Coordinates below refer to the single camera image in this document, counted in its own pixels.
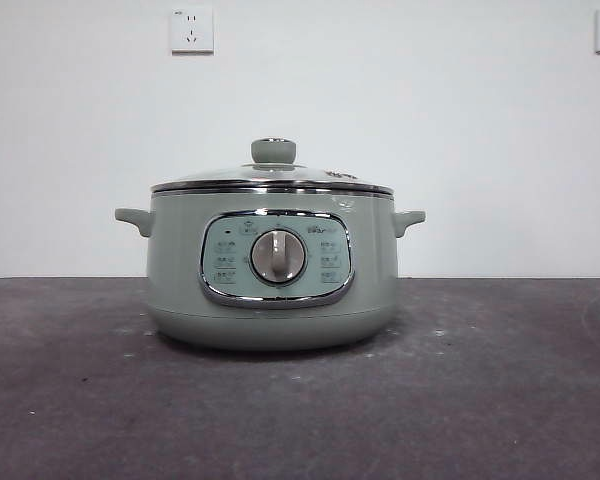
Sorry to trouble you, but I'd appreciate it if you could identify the glass lid with green knob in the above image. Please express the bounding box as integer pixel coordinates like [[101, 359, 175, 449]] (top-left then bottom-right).
[[149, 137, 396, 195]]

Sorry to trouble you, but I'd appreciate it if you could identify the pale green electric pot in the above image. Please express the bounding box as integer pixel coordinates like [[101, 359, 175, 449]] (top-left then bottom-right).
[[113, 191, 427, 351]]

